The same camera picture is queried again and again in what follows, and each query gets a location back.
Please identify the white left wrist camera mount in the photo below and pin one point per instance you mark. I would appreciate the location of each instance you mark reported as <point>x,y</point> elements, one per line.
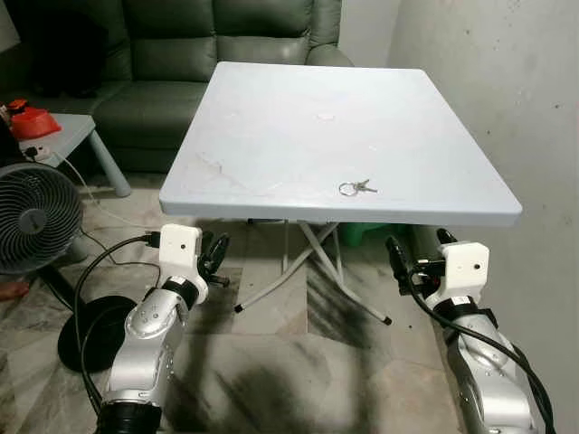
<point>178,251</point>

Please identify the small grey side table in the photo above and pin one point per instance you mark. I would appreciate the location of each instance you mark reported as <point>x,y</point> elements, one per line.
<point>77,131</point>

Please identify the white power strip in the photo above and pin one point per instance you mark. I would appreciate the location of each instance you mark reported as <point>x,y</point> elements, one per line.
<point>33,152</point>

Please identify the black floor fan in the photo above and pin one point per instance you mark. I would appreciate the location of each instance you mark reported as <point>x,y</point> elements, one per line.
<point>36,217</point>

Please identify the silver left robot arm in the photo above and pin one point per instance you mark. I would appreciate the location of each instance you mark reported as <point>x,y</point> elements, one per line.
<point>149,344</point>

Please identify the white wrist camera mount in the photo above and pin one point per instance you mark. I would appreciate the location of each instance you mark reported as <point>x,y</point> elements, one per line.
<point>178,251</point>
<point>463,269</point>

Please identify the green leather sofa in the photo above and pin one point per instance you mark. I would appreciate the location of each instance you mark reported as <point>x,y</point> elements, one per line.
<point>172,63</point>

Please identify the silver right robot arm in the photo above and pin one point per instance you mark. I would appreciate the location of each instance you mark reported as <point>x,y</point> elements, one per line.
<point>488,380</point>

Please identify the white folding table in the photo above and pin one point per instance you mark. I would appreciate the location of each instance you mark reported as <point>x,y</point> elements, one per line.
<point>335,136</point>

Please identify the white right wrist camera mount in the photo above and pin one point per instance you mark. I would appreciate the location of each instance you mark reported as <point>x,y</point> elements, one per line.
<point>463,269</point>

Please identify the reddish brown slipper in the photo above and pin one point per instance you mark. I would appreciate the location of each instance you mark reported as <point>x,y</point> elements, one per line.
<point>11,290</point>

